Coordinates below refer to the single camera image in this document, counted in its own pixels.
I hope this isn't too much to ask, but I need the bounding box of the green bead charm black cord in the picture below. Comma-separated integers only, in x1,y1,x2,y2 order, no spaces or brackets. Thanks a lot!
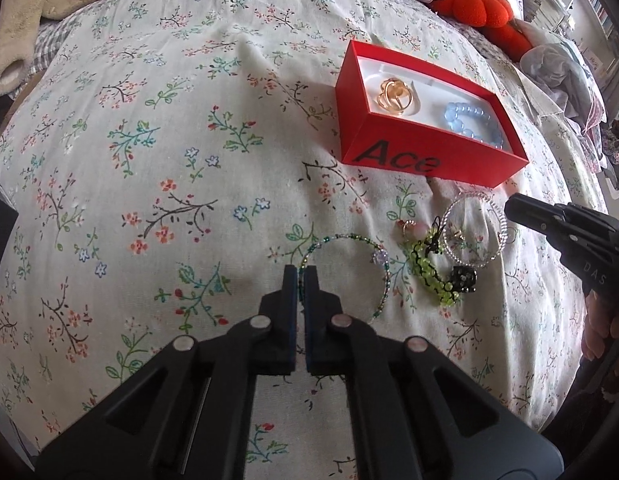
407,215,465,308

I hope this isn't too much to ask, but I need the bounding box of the grey clothes pile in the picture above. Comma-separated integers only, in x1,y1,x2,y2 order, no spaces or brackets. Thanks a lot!
519,22,610,131

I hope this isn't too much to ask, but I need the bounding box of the clear bead bracelet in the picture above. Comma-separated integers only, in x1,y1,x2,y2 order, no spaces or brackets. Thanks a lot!
442,191,510,267

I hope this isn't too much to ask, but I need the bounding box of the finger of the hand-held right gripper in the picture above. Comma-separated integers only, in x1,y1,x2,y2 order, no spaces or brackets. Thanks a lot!
505,195,574,242
554,202,619,235

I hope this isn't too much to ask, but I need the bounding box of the red cardboard box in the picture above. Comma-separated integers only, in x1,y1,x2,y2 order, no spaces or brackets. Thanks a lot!
334,39,530,187

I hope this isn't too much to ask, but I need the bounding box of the person's right forearm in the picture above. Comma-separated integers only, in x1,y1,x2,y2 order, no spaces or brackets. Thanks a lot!
542,355,619,443

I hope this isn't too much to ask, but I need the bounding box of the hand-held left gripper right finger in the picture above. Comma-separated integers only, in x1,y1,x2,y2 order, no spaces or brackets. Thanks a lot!
298,265,563,480

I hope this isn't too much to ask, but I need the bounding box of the black bead ring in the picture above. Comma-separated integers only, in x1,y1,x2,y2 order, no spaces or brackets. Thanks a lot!
447,266,480,295

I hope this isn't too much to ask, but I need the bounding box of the floral bedsheet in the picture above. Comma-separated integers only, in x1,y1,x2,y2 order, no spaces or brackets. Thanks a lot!
0,0,607,480

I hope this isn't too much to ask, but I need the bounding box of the green beaded wire bracelet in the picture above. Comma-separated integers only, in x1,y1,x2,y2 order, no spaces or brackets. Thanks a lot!
297,232,393,325

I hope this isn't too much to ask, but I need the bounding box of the light blue bead bracelet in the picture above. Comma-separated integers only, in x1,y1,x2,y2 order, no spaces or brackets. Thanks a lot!
442,101,507,150

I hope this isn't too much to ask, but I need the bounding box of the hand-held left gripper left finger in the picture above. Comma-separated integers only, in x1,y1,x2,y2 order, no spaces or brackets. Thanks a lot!
37,265,303,480

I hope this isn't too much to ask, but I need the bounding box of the person's right hand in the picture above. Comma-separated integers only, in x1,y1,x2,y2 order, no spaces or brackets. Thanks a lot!
581,285,619,381

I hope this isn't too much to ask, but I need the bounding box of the bookshelf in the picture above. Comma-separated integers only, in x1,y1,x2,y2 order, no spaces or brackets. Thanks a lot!
519,0,619,76

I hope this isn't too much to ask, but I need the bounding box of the gold brooch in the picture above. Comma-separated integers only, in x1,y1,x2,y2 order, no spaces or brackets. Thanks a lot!
373,77,416,117

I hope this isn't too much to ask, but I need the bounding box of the orange pumpkin plush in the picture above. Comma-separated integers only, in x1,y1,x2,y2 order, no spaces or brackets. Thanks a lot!
429,0,533,58

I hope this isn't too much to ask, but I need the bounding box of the white cloth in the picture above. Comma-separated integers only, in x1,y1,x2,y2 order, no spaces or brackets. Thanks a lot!
509,60,557,128

